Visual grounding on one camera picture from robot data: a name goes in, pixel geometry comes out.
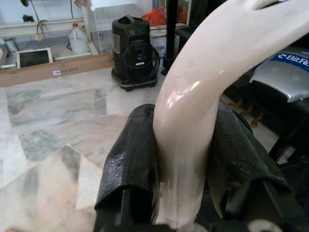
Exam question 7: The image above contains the long brown cardboard box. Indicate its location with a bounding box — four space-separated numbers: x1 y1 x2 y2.
0 53 114 89

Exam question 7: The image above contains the white plastic jug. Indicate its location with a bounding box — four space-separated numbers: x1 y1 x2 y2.
67 23 91 55

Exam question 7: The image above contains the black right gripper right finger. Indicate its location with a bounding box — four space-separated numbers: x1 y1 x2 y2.
208 99 294 218

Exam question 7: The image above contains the black pole stand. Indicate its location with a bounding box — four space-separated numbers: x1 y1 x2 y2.
161 0 179 75

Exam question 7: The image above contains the white framed panel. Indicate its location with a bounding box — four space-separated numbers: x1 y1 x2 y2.
15 47 54 69

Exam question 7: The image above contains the black vacuum cleaner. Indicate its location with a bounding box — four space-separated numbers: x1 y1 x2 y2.
111 14 160 92

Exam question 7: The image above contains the silver blue printed case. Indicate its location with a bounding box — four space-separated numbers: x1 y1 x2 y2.
249 45 309 102

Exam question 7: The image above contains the white printed carton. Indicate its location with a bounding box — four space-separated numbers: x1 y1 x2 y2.
149 23 190 56

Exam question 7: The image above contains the orange plastic bag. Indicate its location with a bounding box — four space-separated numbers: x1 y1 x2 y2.
141 6 168 25

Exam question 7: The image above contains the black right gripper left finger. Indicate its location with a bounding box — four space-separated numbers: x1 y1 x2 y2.
94 103 161 224

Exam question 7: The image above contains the white shelf rack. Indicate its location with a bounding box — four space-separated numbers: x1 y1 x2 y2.
0 0 102 64

